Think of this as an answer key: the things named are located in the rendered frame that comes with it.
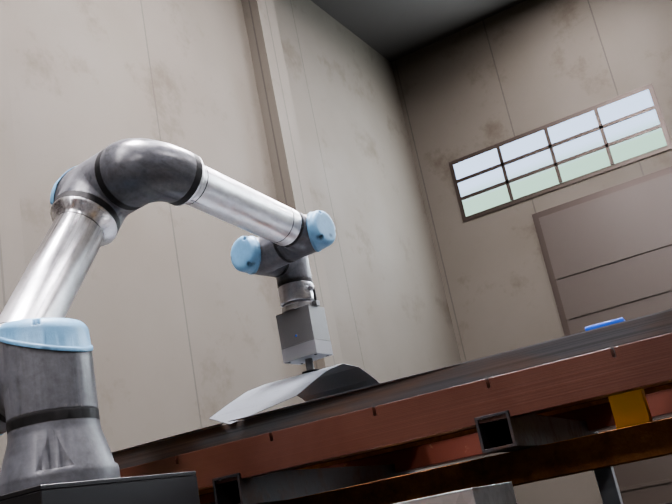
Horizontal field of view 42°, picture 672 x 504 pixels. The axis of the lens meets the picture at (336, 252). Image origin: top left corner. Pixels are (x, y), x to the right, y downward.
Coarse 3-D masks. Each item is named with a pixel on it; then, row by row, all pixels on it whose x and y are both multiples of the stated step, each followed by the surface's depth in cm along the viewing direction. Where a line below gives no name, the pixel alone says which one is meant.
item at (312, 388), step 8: (360, 368) 182; (328, 376) 184; (336, 376) 184; (344, 376) 185; (352, 376) 185; (360, 376) 186; (368, 376) 186; (312, 384) 187; (320, 384) 188; (328, 384) 188; (336, 384) 188; (344, 384) 189; (304, 392) 191; (312, 392) 191; (320, 392) 192
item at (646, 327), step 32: (640, 320) 123; (512, 352) 130; (544, 352) 128; (576, 352) 126; (384, 384) 137; (416, 384) 135; (448, 384) 133; (256, 416) 145; (288, 416) 143; (320, 416) 140; (160, 448) 152; (192, 448) 149
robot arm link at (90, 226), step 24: (72, 168) 153; (96, 168) 144; (72, 192) 144; (96, 192) 145; (72, 216) 142; (96, 216) 144; (120, 216) 148; (48, 240) 139; (72, 240) 139; (96, 240) 143; (48, 264) 135; (72, 264) 137; (24, 288) 132; (48, 288) 132; (72, 288) 136; (24, 312) 129; (48, 312) 131; (0, 432) 121
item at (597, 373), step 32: (608, 352) 120; (640, 352) 118; (480, 384) 126; (512, 384) 124; (544, 384) 122; (576, 384) 121; (608, 384) 119; (640, 384) 117; (352, 416) 133; (384, 416) 131; (416, 416) 129; (448, 416) 127; (480, 416) 125; (512, 416) 124; (224, 448) 141; (256, 448) 139; (288, 448) 137; (320, 448) 134; (352, 448) 132; (224, 480) 140
